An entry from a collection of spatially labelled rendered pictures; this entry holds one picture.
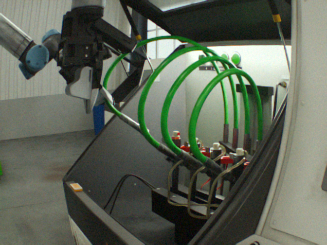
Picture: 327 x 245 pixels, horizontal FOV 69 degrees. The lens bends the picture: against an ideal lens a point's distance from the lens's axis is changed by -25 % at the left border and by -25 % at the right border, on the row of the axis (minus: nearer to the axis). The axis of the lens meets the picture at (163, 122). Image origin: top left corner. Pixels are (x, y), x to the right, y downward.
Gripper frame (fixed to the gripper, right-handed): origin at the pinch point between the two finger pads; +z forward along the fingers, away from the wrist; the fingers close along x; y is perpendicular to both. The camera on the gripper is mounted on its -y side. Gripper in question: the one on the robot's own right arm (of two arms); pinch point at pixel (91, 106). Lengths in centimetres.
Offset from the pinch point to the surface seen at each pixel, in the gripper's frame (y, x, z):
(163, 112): -13.8, 4.4, 1.7
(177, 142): -28.7, -10.7, 11.9
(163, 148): -19.0, -3.1, 10.9
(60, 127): -162, -676, 109
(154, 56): -367, -549, -58
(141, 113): -13.3, -3.4, 2.5
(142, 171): -37, -43, 30
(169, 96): -15.0, 4.5, -1.4
